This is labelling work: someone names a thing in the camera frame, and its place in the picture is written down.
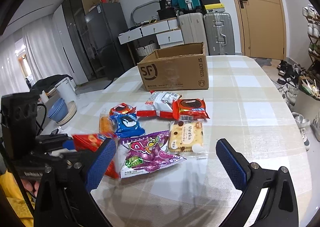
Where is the red chip bag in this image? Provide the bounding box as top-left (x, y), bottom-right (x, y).
top-left (72, 132), bottom-right (119, 179)

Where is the purple snack bag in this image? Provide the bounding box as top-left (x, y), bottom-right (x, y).
top-left (116, 131), bottom-right (186, 179)

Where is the left hand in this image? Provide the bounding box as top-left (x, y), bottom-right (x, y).
top-left (21, 179), bottom-right (40, 197)

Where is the orange bread packet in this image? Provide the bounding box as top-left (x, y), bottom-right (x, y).
top-left (99, 113), bottom-right (114, 134)

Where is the blue bowl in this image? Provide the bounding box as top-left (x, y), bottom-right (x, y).
top-left (47, 98), bottom-right (68, 122)

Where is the blue Oreo packet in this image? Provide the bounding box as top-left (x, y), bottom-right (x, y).
top-left (110, 113), bottom-right (145, 138)

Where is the cream cracker packet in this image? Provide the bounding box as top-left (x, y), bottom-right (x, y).
top-left (168, 120), bottom-right (206, 153)

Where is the small red Oreo packet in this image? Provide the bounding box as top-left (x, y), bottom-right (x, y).
top-left (109, 103), bottom-right (136, 116)

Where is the checkered tablecloth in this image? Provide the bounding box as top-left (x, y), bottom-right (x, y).
top-left (39, 54), bottom-right (313, 227)

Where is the white red snack packet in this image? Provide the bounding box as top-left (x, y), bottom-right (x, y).
top-left (136, 91), bottom-right (181, 119)

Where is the white curtain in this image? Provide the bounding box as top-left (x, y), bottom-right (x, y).
top-left (1, 15), bottom-right (72, 96)

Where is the SF cardboard box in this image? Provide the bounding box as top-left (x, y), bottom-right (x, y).
top-left (137, 42), bottom-right (209, 91)

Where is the grey white laundry basket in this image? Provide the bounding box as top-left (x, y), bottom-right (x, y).
top-left (136, 41), bottom-right (158, 58)

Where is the silver suitcase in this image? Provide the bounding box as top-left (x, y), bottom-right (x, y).
top-left (203, 12), bottom-right (235, 55)

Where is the black refrigerator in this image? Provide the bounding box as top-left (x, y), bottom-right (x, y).
top-left (85, 2), bottom-right (134, 80)

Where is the white drawer desk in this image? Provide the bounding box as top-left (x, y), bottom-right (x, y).
top-left (118, 18), bottom-right (184, 66)

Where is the beige suitcase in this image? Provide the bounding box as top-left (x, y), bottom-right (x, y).
top-left (178, 13), bottom-right (209, 55)

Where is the tall dark cabinet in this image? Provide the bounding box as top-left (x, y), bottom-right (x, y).
top-left (62, 0), bottom-right (105, 81)

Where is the wooden door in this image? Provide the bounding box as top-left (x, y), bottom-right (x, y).
top-left (234, 0), bottom-right (286, 60)

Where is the wooden shoe rack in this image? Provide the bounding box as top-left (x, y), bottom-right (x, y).
top-left (302, 4), bottom-right (319, 65)

